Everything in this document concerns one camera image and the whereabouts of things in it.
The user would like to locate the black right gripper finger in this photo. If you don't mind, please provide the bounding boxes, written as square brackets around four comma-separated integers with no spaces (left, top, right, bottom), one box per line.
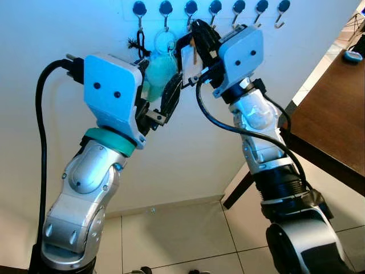
[177,32,202,79]
[193,20,222,61]

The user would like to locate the blue digital timer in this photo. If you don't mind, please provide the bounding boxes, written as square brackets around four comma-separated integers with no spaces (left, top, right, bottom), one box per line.
[344,50,363,64]

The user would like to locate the dark brown wooden table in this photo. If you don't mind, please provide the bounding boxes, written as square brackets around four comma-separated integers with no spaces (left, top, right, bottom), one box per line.
[222,49,365,209]

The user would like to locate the black left robot foot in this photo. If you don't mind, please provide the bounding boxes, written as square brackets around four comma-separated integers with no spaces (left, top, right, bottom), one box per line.
[124,266,153,274]

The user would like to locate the teal fluffy pompom keychain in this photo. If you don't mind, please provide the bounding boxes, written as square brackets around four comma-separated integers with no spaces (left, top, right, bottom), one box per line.
[143,30,182,102]

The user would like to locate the black tassel keychain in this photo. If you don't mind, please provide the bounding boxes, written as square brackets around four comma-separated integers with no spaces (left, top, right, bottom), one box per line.
[127,29,152,59]

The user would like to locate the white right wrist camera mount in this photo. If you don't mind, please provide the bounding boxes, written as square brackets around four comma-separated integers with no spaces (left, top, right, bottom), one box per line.
[212,25,265,99]

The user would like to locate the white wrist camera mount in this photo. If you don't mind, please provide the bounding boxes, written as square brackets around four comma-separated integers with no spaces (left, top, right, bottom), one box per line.
[212,25,265,99]
[83,53,144,150]

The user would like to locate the blue wall hook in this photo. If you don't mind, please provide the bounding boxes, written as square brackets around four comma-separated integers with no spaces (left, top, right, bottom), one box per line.
[275,0,291,29]
[185,1,198,26]
[254,0,269,26]
[159,1,173,29]
[209,0,222,26]
[132,1,147,30]
[232,0,246,26]

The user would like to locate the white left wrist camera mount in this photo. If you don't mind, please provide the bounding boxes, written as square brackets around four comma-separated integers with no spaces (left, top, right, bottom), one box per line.
[83,53,144,150]

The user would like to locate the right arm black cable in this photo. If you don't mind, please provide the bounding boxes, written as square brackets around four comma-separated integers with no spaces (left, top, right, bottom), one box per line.
[195,74,313,192]

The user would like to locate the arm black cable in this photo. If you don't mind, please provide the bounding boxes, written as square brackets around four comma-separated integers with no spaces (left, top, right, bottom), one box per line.
[34,55,86,269]
[195,74,313,192]

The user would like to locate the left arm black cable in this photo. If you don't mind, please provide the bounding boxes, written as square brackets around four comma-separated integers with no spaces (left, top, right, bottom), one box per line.
[34,55,86,269]

